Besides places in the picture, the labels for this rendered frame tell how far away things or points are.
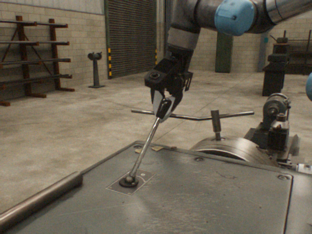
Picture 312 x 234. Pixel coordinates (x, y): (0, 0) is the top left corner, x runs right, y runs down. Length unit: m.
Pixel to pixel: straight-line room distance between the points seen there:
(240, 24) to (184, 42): 0.14
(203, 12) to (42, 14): 8.60
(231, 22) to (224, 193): 0.34
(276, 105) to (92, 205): 1.57
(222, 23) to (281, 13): 0.15
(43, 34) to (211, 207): 8.82
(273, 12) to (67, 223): 0.60
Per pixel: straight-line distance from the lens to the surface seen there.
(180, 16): 0.71
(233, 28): 0.63
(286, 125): 1.37
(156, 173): 0.54
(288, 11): 0.72
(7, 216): 0.44
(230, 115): 0.78
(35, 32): 8.95
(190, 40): 0.71
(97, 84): 9.51
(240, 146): 0.77
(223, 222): 0.43
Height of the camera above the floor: 1.50
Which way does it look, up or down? 16 degrees down
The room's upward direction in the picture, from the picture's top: straight up
